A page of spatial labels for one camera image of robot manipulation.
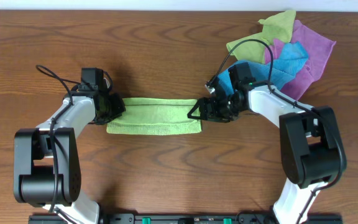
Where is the light green microfiber cloth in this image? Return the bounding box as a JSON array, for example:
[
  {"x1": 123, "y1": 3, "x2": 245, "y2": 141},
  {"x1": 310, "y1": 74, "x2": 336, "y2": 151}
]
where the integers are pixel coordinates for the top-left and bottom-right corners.
[{"x1": 106, "y1": 98, "x2": 201, "y2": 136}]

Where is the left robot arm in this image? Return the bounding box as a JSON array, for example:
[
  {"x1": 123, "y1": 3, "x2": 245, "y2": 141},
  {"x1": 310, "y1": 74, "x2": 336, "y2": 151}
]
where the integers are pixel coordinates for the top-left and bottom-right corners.
[{"x1": 13, "y1": 68, "x2": 126, "y2": 223}]

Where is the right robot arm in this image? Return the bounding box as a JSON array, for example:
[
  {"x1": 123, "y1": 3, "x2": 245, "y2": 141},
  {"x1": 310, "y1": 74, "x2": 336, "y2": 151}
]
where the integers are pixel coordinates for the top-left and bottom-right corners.
[{"x1": 188, "y1": 62, "x2": 346, "y2": 223}]

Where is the blue microfiber cloth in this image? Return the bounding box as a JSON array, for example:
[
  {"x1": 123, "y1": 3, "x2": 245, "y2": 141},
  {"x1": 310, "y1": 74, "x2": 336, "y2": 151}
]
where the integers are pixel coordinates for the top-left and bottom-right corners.
[{"x1": 218, "y1": 39, "x2": 309, "y2": 95}]

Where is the olive green microfiber cloth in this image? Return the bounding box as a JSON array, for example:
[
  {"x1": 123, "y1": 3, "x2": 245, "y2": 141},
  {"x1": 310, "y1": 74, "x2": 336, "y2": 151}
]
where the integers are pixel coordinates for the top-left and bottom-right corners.
[{"x1": 226, "y1": 10, "x2": 296, "y2": 63}]

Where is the purple microfiber cloth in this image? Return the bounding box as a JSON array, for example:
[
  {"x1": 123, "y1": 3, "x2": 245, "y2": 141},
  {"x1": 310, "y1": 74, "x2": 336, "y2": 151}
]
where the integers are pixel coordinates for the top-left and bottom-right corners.
[{"x1": 264, "y1": 20, "x2": 336, "y2": 100}]

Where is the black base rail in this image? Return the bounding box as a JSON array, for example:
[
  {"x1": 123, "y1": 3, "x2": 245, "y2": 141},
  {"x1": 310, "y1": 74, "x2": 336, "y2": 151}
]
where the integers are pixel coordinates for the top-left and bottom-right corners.
[{"x1": 28, "y1": 213, "x2": 344, "y2": 224}]

